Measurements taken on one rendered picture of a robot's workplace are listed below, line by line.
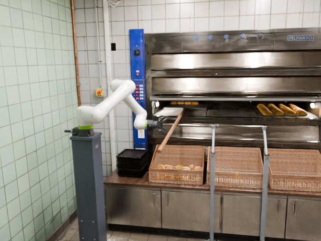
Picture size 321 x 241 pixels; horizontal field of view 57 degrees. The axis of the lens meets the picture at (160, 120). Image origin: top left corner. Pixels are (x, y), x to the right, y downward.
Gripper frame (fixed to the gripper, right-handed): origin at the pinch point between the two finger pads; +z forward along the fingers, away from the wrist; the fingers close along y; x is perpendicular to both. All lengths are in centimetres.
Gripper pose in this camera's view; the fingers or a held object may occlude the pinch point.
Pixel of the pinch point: (174, 125)
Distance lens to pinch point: 285.2
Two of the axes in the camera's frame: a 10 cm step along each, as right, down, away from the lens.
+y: 0.2, 9.8, 2.0
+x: -1.8, 2.0, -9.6
